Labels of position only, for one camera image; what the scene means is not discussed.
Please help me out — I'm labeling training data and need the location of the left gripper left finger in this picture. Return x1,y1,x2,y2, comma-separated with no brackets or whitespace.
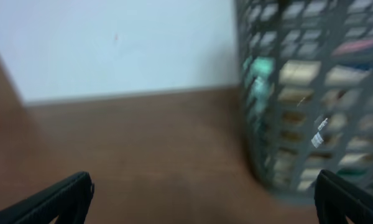
0,171,94,224

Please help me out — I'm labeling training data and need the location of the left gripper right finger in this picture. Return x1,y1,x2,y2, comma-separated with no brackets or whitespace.
314,169,373,224

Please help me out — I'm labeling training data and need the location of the teal wet wipes pack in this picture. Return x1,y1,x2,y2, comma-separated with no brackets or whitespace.
242,56,275,124

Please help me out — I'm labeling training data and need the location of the beige snack bag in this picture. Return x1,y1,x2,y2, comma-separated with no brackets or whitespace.
270,64,373,192

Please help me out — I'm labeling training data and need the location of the grey plastic basket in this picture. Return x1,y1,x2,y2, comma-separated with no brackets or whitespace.
236,0,373,203

